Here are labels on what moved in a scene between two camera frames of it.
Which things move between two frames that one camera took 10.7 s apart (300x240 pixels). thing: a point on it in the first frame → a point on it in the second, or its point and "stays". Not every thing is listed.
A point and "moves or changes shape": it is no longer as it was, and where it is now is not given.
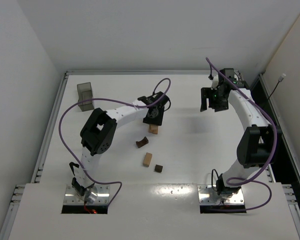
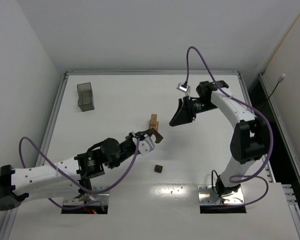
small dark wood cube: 158,168 stays
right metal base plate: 207,196 stays
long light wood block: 147,160 moves or changes shape
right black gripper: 212,93 → 187,108
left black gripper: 153,120 → 139,136
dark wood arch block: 142,142 moves or changes shape
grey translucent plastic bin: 84,93 stays
